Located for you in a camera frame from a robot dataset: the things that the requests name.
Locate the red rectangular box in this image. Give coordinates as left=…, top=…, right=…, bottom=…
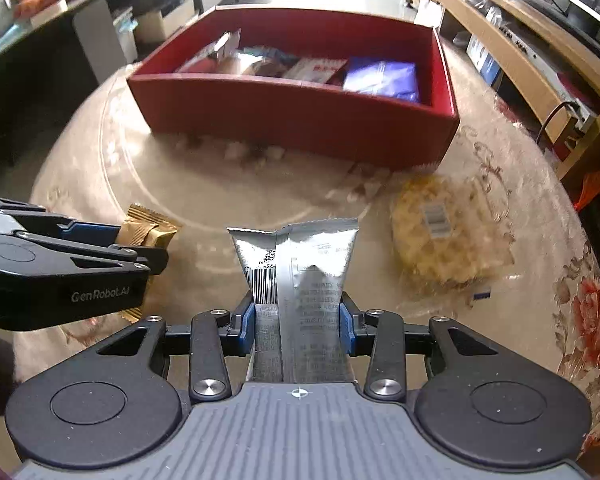
left=126, top=5, right=461, bottom=171

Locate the white packet with red print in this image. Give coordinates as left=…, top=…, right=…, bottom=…
left=282, top=57, right=349, bottom=86

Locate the dark curved counter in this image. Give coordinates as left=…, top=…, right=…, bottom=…
left=0, top=0, right=203, bottom=63

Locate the blue and white carton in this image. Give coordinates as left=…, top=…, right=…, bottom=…
left=466, top=35, right=504, bottom=87

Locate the open cardboard box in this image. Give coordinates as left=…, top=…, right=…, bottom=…
left=135, top=0, right=197, bottom=42

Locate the red snack packet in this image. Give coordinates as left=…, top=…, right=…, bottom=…
left=174, top=44, right=222, bottom=74

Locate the white flat electronic device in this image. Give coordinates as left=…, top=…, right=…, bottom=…
left=497, top=19, right=599, bottom=122

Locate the clear bag of yellow crackers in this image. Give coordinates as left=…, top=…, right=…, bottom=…
left=389, top=175, right=517, bottom=295

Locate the beige and brown snack packet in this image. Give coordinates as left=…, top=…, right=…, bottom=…
left=215, top=51, right=301, bottom=79

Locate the blue and white snack packet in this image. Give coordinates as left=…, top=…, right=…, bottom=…
left=239, top=47, right=292, bottom=62

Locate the purple wafer biscuit packet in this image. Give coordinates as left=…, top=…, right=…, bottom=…
left=342, top=56, right=421, bottom=103

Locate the silver snack packet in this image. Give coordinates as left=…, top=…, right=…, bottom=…
left=227, top=217, right=359, bottom=385

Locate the white upright panel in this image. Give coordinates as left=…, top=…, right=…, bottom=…
left=72, top=0, right=127, bottom=87

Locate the orange plastic bag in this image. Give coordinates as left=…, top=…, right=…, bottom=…
left=572, top=165, right=600, bottom=212

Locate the black cable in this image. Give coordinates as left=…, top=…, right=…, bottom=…
left=534, top=101, right=582, bottom=149

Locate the white waste bin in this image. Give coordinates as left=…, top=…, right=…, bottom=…
left=112, top=5, right=141, bottom=64

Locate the golden snack packet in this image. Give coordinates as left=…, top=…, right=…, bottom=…
left=117, top=203, right=183, bottom=322

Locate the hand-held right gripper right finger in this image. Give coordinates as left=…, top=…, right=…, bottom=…
left=338, top=292, right=502, bottom=403

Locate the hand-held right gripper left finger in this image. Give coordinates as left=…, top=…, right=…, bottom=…
left=97, top=294, right=257, bottom=403

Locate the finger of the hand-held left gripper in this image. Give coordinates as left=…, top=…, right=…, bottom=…
left=0, top=194, right=123, bottom=247
left=30, top=234, right=170, bottom=277

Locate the wooden media shelf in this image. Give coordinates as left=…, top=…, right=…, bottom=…
left=402, top=0, right=600, bottom=181

